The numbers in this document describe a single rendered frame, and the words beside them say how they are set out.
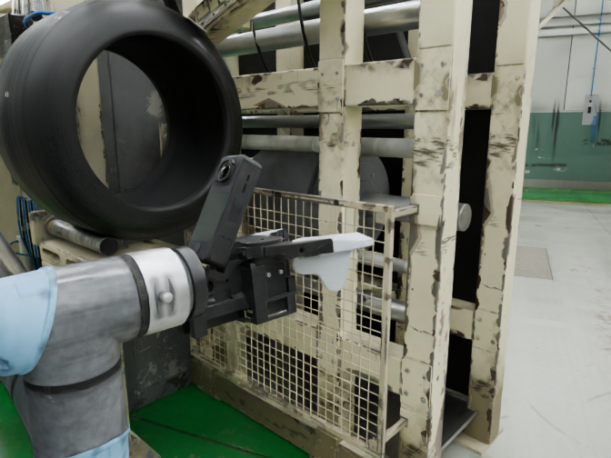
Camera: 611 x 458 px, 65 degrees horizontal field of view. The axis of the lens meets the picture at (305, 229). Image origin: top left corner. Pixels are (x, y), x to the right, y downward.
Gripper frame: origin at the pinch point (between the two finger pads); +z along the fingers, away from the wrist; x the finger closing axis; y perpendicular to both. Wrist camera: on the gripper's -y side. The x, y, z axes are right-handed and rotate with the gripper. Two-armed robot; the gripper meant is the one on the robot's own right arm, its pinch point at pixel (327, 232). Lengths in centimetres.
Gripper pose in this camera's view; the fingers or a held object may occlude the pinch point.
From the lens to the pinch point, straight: 58.0
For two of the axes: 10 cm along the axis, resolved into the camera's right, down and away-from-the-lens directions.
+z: 7.5, -1.4, 6.4
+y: 0.9, 9.9, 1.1
